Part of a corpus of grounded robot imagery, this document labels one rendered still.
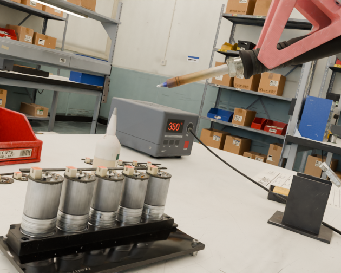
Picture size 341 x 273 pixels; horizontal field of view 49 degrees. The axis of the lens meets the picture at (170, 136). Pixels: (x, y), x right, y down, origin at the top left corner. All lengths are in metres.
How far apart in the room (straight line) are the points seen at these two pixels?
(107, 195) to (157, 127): 0.41
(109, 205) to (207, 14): 5.43
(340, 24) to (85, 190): 0.23
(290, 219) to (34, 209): 0.33
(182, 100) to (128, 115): 4.89
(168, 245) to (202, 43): 5.33
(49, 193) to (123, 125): 0.50
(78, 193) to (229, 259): 0.16
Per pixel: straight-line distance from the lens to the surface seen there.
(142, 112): 0.73
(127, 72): 6.31
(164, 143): 0.72
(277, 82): 4.66
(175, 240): 0.35
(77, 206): 0.30
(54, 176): 0.29
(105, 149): 0.50
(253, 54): 0.32
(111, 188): 0.31
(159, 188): 0.35
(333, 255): 0.46
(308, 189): 0.50
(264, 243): 0.43
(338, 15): 0.32
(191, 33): 5.75
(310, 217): 0.50
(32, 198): 0.28
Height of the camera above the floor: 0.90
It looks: 8 degrees down
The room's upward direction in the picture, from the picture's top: 12 degrees clockwise
